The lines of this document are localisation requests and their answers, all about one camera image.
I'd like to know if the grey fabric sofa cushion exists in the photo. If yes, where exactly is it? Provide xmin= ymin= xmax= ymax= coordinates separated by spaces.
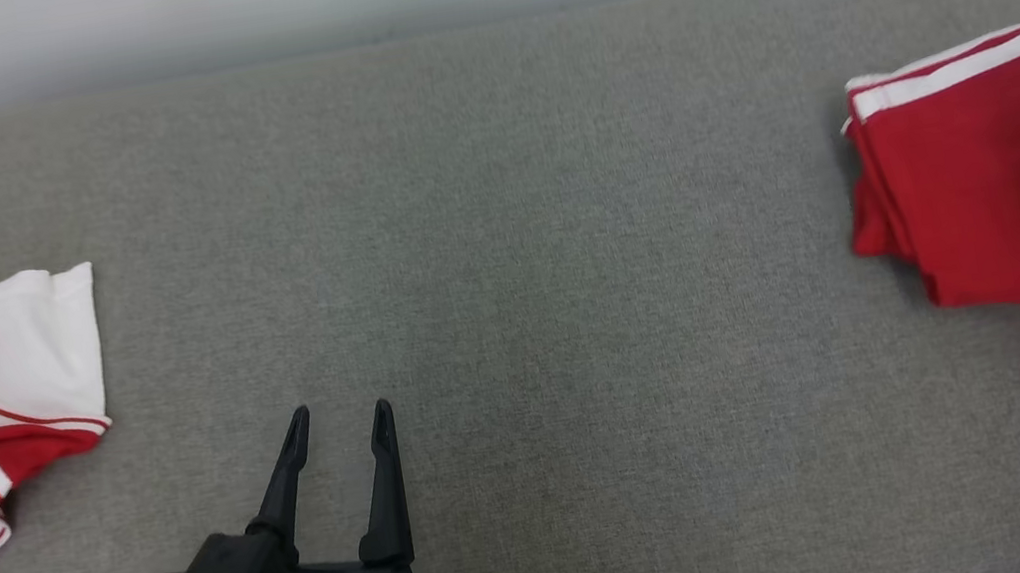
xmin=0 ymin=0 xmax=1020 ymax=573

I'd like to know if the red shorts white waistband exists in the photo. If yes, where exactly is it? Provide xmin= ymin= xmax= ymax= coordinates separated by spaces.
xmin=822 ymin=13 xmax=1020 ymax=333

